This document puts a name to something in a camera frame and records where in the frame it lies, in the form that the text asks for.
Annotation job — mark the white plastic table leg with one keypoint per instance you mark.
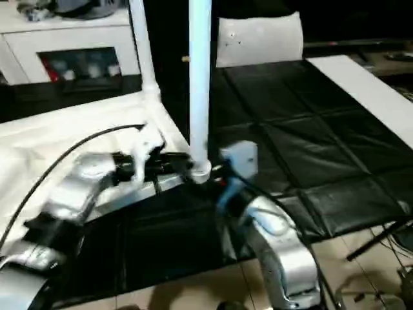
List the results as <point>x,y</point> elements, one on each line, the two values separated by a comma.
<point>200,77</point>
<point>145,45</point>

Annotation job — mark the white plastic table top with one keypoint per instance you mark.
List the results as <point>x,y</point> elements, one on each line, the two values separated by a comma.
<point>64,129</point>

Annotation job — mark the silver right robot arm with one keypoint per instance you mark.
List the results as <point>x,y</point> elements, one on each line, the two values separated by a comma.
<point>277,252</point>

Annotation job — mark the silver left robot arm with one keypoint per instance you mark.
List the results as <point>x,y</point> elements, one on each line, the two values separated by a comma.
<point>64,200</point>

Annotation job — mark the black work mat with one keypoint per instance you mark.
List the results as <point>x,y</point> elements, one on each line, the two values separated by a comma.
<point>290,129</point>

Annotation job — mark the white plastic bag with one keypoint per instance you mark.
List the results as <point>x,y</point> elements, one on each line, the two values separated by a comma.
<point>258,39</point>

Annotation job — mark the small red item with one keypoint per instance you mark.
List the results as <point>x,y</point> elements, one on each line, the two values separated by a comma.
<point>46,68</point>

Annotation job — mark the black stand bar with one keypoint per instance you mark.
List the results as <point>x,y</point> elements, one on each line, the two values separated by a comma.
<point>381,239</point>

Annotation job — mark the white cabinet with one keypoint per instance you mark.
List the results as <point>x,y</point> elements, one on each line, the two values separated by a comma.
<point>64,32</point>

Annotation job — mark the white flat board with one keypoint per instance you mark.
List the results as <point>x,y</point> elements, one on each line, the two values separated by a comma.
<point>368,90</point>

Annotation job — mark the grey bag on cabinet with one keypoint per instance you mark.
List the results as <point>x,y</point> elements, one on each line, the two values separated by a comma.
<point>77,5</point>

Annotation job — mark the grey clutter pile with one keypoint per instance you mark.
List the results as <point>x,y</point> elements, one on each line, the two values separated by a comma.
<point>32,8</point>

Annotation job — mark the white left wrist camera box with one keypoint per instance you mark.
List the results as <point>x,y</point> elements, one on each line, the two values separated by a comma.
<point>147,148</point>

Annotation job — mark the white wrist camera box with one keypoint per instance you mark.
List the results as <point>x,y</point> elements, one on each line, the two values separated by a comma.
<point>240,158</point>
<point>147,148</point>

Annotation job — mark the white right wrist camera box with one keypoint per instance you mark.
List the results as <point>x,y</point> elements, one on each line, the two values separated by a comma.
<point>240,158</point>

